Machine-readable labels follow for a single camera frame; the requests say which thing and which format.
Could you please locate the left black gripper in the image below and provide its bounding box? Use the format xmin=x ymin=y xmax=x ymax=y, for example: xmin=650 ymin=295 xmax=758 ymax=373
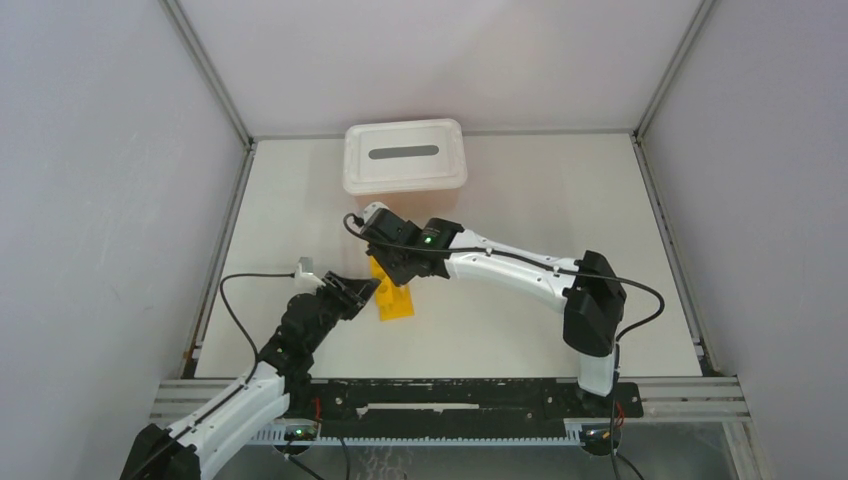
xmin=305 ymin=271 xmax=380 ymax=353

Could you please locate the yellow test tube rack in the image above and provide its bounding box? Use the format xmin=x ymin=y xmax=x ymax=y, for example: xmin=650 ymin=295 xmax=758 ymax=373
xmin=369 ymin=257 xmax=415 ymax=322

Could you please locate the pink plastic storage bin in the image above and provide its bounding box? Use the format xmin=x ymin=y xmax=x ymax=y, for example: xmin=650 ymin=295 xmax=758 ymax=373
xmin=354 ymin=189 xmax=460 ymax=218

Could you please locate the translucent white bin lid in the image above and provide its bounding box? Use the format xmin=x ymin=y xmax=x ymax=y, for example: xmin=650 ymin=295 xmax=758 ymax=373
xmin=342 ymin=118 xmax=468 ymax=197

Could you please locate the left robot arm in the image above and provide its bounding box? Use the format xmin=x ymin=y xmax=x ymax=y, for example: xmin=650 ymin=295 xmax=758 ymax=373
xmin=120 ymin=272 xmax=380 ymax=479

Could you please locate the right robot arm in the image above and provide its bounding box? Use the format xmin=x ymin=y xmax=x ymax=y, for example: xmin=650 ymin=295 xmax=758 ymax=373
xmin=350 ymin=203 xmax=626 ymax=416

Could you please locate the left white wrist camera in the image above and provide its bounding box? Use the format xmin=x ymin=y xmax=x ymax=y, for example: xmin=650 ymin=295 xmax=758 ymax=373
xmin=293 ymin=257 xmax=325 ymax=289

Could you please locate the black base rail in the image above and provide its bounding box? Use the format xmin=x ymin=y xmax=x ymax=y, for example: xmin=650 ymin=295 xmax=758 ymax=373
xmin=278 ymin=378 xmax=644 ymax=442

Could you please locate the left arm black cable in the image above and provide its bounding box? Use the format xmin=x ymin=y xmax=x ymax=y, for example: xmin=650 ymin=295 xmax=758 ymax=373
xmin=129 ymin=271 xmax=298 ymax=480

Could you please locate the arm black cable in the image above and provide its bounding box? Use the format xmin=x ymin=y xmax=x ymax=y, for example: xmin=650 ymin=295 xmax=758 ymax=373
xmin=129 ymin=271 xmax=298 ymax=480
xmin=342 ymin=212 xmax=666 ymax=425

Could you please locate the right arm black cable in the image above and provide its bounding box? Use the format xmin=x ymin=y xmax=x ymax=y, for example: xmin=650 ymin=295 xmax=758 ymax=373
xmin=342 ymin=212 xmax=666 ymax=425

